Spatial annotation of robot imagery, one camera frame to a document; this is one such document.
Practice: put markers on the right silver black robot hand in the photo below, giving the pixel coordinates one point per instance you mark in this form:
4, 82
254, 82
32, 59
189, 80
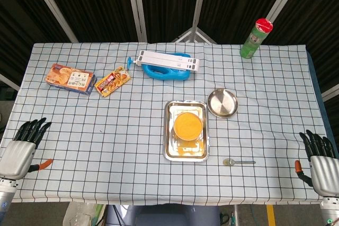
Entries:
325, 173

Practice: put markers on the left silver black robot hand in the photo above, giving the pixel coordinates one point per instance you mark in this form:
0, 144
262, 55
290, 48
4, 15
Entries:
16, 158

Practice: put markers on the small metal spoon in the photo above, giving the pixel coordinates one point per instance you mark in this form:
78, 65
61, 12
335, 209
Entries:
227, 161

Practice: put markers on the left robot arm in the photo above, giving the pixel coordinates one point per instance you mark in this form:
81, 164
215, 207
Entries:
5, 197

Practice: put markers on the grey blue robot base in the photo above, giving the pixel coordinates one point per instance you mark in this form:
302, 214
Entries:
164, 215

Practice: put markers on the orange bowl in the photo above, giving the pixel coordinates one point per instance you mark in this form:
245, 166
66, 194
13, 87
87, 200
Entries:
200, 130

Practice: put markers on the clear plastic bag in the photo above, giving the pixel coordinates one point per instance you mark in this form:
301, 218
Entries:
79, 215

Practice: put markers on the checkered light blue tablecloth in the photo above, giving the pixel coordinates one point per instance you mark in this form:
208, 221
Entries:
106, 136

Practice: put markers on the orange blue cookie box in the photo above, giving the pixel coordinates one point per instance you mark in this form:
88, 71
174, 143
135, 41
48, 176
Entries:
69, 77

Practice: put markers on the yellow red curry box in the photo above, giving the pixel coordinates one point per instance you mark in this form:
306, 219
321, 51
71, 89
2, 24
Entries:
112, 82

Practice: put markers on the round steel plate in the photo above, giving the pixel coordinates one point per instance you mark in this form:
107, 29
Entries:
222, 103

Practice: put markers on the green can with red lid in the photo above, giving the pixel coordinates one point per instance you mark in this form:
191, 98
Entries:
251, 42

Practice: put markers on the rectangular steel tray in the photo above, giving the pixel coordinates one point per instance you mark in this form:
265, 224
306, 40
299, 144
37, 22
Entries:
169, 154

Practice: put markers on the white power strip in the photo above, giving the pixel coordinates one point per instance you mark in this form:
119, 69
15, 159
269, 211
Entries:
167, 59

